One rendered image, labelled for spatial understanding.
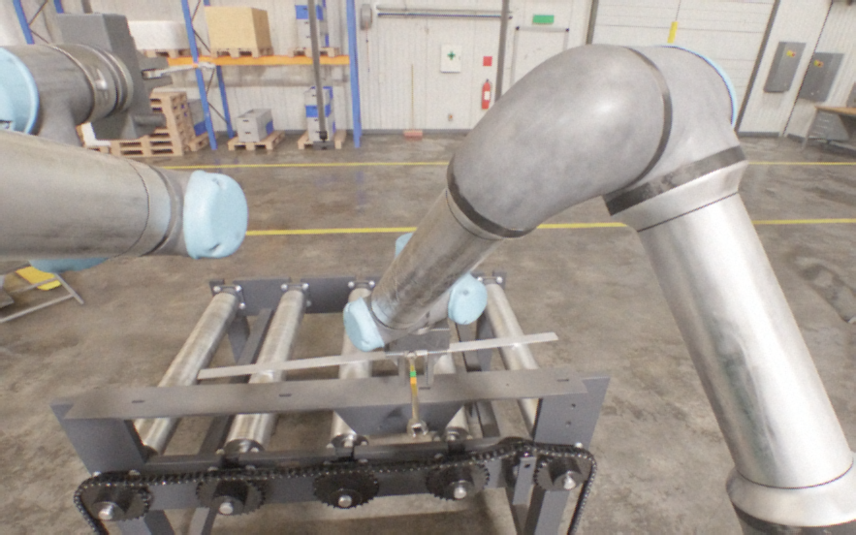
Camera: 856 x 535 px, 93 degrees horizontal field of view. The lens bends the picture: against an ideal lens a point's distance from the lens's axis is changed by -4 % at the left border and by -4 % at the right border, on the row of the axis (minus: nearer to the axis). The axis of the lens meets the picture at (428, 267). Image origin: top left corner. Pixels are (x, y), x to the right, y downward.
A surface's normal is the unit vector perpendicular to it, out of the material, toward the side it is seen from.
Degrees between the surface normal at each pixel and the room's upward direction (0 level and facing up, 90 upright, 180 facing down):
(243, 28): 90
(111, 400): 0
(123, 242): 130
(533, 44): 90
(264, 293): 90
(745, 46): 90
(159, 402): 0
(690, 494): 0
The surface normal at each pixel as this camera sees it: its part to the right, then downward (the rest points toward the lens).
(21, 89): 0.98, -0.18
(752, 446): -0.81, 0.29
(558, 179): -0.07, 0.65
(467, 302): 0.60, 0.39
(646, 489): 0.01, -0.88
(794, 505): -0.71, -0.52
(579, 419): 0.09, 0.47
